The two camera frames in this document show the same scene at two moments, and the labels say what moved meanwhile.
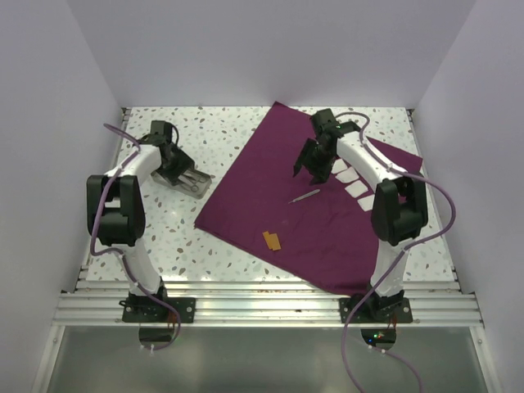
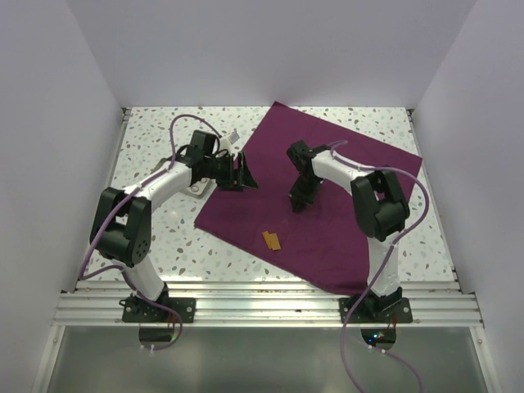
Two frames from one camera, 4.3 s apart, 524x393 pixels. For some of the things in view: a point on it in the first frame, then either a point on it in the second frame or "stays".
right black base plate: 376,309 stays
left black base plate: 151,310 stays
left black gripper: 184,163 → 236,178
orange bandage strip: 275,241 stays
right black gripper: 322,173 → 300,200
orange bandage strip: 268,239 stays
